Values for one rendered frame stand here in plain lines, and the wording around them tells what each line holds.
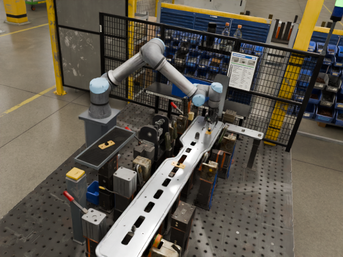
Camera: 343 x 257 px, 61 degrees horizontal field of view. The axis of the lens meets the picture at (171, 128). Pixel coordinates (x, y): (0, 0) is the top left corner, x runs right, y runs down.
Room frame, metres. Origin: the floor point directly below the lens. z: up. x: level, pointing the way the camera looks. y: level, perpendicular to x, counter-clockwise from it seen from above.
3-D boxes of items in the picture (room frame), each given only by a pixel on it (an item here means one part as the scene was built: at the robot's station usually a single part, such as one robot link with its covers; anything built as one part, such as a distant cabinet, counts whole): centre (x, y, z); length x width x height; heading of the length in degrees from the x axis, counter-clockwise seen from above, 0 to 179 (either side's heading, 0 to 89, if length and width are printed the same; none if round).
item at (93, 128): (1.71, 0.49, 0.90); 0.21 x 0.21 x 0.40; 75
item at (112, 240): (1.35, -0.06, 1.00); 1.38 x 0.22 x 0.02; 160
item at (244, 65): (2.30, -0.51, 1.30); 0.23 x 0.02 x 0.31; 70
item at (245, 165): (1.83, -0.63, 0.84); 0.11 x 0.06 x 0.29; 70
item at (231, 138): (1.69, -0.40, 0.87); 0.12 x 0.09 x 0.35; 70
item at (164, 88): (2.29, -0.19, 1.02); 0.90 x 0.22 x 0.03; 70
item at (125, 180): (1.12, 0.21, 0.90); 0.13 x 0.10 x 0.41; 70
